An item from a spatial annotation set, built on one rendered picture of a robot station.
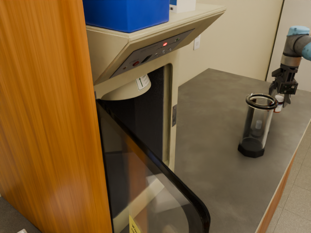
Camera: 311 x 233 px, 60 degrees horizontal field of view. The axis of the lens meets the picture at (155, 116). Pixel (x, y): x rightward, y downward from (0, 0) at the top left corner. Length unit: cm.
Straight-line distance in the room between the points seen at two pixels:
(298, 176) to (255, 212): 174
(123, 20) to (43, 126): 23
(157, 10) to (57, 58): 17
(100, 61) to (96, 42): 3
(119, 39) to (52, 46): 9
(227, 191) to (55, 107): 67
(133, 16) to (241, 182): 73
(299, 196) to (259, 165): 139
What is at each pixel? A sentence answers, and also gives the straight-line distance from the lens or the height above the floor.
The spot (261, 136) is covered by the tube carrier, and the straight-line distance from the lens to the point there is 106.
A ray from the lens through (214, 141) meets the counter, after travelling 115.
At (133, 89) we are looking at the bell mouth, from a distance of 64.
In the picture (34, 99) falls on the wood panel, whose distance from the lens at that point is 48.
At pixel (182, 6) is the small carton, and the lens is 55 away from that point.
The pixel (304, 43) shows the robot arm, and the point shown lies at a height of 133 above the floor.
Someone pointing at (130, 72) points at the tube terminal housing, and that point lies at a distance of 58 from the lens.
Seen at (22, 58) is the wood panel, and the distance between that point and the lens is 46.
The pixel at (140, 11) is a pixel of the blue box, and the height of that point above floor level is 154.
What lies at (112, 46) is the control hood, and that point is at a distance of 41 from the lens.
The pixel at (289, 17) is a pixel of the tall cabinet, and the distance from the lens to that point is 350.
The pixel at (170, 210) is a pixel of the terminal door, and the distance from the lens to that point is 34.
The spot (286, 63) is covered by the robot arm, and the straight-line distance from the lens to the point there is 125.
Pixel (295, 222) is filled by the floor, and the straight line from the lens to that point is 225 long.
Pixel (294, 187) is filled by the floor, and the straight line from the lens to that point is 250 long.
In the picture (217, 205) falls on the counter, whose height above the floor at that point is 94.
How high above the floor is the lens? 160
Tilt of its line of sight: 31 degrees down
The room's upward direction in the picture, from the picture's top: straight up
